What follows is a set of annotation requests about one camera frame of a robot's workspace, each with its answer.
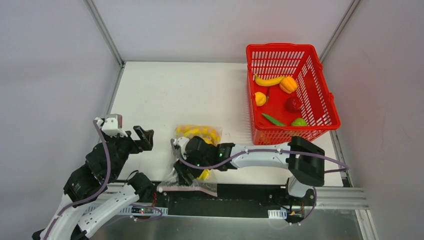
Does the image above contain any red toy apple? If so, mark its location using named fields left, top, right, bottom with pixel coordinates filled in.
left=285, top=96, right=303, bottom=113

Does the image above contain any single yellow banana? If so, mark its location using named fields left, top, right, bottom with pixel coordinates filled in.
left=254, top=74, right=285, bottom=87

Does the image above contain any yellow toy lemon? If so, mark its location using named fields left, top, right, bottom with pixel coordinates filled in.
left=254, top=91, right=268, bottom=107

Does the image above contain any green toy lime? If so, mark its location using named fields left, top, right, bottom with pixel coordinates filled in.
left=291, top=117, right=308, bottom=127

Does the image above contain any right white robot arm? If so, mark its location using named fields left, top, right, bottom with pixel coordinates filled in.
left=170, top=136, right=325, bottom=205

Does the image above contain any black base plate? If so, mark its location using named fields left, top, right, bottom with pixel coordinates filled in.
left=133, top=183, right=315, bottom=218

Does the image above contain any orange toy pepper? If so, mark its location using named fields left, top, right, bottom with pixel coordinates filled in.
left=279, top=76, right=298, bottom=94

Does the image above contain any red plastic basket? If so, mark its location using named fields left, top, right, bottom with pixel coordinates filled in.
left=245, top=43, right=341, bottom=145

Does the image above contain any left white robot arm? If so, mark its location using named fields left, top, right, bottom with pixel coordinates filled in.
left=31, top=123, right=155, bottom=240

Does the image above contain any clear zip top bag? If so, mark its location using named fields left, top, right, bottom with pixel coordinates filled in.
left=156, top=124, right=222, bottom=197

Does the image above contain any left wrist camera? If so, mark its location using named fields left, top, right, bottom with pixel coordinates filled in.
left=94, top=114, right=128, bottom=138

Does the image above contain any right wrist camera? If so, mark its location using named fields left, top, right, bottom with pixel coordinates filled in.
left=170, top=137, right=190, bottom=156

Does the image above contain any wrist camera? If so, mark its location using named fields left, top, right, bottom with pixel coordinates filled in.
left=94, top=114, right=128, bottom=138
left=170, top=137, right=190, bottom=156

